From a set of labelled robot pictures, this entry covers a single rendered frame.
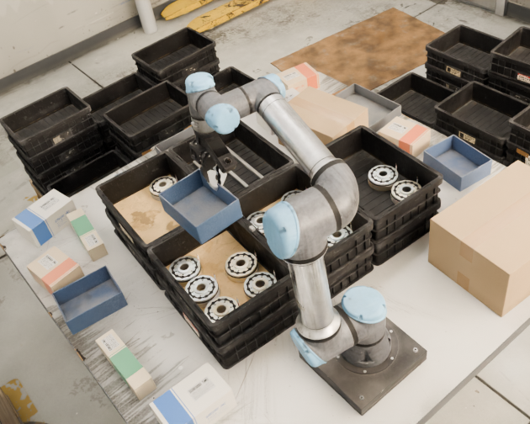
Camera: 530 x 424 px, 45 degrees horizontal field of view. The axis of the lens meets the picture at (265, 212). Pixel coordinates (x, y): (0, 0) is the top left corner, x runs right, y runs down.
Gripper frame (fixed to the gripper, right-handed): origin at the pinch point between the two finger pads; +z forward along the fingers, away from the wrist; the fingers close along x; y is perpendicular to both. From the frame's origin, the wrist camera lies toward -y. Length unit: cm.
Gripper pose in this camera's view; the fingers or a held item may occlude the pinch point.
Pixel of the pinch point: (219, 187)
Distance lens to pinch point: 187.2
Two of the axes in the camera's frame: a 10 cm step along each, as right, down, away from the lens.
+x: -8.0, 4.3, -4.2
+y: -6.0, -4.9, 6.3
